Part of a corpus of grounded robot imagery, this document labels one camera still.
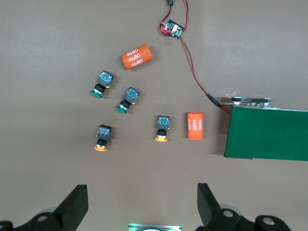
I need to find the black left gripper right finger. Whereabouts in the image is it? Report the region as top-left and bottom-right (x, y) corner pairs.
(196, 183), (292, 231)

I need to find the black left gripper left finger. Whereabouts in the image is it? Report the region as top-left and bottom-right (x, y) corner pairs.
(0, 184), (89, 231)

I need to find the yellow push button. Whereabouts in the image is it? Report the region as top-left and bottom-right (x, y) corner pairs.
(154, 115), (170, 142)
(93, 124), (112, 152)

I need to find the orange 4680 cylinder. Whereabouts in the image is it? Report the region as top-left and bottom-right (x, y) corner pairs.
(187, 111), (205, 141)
(120, 43), (154, 70)

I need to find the green push button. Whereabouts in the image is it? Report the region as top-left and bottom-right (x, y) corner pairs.
(116, 87), (141, 114)
(90, 70), (115, 99)

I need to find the green conveyor belt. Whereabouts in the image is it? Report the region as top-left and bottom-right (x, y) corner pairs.
(223, 97), (308, 161)

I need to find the small black circuit board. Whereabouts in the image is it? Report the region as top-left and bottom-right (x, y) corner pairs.
(161, 19), (185, 40)

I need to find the red black motor wire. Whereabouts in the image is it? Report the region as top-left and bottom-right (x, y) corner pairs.
(179, 36), (231, 114)

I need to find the red black power wire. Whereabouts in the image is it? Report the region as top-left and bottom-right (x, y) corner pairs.
(180, 0), (191, 32)

